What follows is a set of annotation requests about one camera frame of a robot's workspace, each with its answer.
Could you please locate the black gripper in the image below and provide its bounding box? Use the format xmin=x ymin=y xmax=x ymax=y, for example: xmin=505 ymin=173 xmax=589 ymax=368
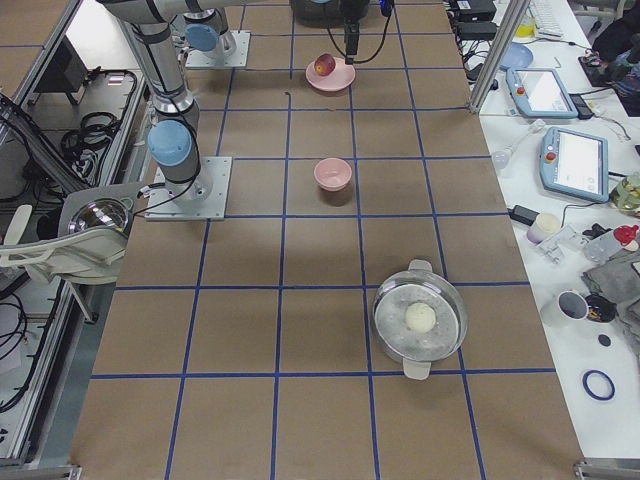
xmin=339 ymin=0 xmax=370 ymax=64

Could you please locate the red apple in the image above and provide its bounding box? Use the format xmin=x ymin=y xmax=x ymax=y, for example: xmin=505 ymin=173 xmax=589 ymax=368
xmin=313 ymin=53 xmax=336 ymax=77

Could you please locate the pink plate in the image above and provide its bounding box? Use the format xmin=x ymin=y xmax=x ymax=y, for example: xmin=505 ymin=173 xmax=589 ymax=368
xmin=305 ymin=57 xmax=356 ymax=92

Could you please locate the pink bowl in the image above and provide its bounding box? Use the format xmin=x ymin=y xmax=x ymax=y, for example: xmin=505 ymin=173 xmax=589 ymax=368
xmin=313 ymin=157 xmax=353 ymax=192

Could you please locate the light blue plate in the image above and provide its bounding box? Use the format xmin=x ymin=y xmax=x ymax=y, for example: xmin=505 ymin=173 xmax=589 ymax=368
xmin=499 ymin=42 xmax=534 ymax=71

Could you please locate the white light bulb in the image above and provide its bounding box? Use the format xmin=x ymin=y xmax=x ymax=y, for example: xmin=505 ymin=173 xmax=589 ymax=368
xmin=491 ymin=119 xmax=546 ymax=170

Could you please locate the upper teach pendant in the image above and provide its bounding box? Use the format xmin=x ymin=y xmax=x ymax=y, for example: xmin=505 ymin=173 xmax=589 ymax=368
xmin=505 ymin=68 xmax=578 ymax=119

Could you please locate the teach pendant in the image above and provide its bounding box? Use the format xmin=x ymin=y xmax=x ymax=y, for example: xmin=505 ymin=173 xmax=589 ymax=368
xmin=539 ymin=127 xmax=609 ymax=203
xmin=505 ymin=68 xmax=578 ymax=119

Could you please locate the white keyboard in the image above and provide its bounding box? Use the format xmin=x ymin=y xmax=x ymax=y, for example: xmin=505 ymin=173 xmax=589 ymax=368
xmin=528 ymin=0 xmax=564 ymax=40

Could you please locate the black power adapter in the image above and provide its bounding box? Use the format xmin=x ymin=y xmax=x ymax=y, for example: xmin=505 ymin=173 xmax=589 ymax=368
xmin=508 ymin=205 xmax=539 ymax=226

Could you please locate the lower teach pendant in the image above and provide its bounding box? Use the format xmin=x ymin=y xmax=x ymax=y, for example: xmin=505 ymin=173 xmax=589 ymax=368
xmin=539 ymin=127 xmax=609 ymax=203

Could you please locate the purple white jar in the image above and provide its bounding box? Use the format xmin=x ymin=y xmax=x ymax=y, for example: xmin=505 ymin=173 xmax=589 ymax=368
xmin=526 ymin=213 xmax=561 ymax=244

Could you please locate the steel steamer pot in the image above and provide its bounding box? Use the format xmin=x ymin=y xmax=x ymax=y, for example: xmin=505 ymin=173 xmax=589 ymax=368
xmin=371 ymin=259 xmax=468 ymax=381

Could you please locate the white steamed bun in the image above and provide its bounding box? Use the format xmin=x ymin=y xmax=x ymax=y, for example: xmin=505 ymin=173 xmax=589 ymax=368
xmin=404 ymin=302 xmax=436 ymax=333

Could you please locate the red white toy figure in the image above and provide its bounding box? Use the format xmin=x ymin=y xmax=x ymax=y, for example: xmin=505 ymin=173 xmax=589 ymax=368
xmin=613 ymin=225 xmax=639 ymax=252

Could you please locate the white mug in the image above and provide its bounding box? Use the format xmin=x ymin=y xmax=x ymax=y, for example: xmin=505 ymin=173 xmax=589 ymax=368
xmin=540 ymin=290 xmax=589 ymax=328

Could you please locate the white chair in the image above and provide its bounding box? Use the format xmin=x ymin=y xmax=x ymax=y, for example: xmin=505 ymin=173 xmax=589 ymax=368
xmin=1 ymin=182 xmax=143 ymax=285

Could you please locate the grey cloth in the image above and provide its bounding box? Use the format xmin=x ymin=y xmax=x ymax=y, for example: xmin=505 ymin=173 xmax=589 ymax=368
xmin=582 ymin=251 xmax=639 ymax=350

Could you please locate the small black disc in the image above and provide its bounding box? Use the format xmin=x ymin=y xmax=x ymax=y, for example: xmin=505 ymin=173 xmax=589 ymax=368
xmin=598 ymin=334 xmax=611 ymax=347

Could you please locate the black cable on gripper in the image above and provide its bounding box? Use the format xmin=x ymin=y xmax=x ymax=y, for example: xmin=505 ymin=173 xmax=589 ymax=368
xmin=326 ymin=9 xmax=392 ymax=65

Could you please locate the aluminium frame post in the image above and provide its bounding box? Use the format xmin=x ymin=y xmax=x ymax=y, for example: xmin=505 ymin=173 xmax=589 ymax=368
xmin=468 ymin=0 xmax=529 ymax=114

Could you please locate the black cable bundle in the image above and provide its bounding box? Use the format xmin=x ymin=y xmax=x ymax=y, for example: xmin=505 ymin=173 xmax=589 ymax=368
xmin=60 ymin=112 xmax=121 ymax=171

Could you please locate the blue rubber ring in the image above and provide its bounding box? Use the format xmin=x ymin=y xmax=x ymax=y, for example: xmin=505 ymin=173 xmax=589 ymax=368
xmin=581 ymin=369 xmax=616 ymax=401

